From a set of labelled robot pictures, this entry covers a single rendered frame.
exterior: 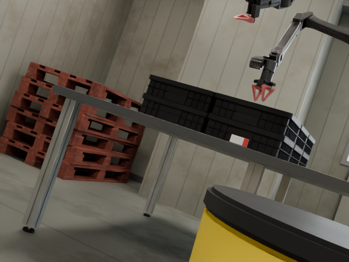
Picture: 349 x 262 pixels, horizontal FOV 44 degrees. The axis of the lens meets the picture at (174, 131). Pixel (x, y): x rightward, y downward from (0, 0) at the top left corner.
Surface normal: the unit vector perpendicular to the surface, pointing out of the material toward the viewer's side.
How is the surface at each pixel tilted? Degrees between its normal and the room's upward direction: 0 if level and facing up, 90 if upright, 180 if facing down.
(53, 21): 90
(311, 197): 90
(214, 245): 93
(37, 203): 90
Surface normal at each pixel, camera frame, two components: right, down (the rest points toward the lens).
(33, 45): 0.88, 0.30
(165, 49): -0.33, -0.14
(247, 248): -0.76, -0.22
